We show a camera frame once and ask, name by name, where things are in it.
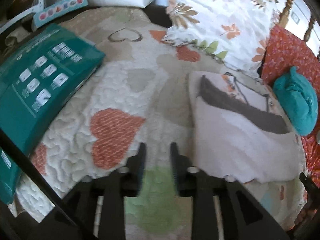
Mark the light blue flat box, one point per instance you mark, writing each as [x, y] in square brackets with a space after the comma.
[56, 10]

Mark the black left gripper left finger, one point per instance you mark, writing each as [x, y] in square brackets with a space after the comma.
[96, 205]

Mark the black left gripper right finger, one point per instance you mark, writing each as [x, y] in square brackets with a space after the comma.
[221, 207]

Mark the white grey small garment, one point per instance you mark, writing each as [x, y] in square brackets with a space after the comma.
[241, 132]

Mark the red floral blanket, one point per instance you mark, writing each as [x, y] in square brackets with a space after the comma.
[285, 50]

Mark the floral white pillow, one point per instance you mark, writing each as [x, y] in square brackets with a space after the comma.
[233, 31]

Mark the teal cardboard box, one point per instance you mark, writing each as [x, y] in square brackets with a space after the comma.
[39, 78]

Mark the heart pattern quilt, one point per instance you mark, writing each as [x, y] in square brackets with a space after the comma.
[140, 93]

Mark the teal plush towel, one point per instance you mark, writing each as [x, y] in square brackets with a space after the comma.
[298, 99]

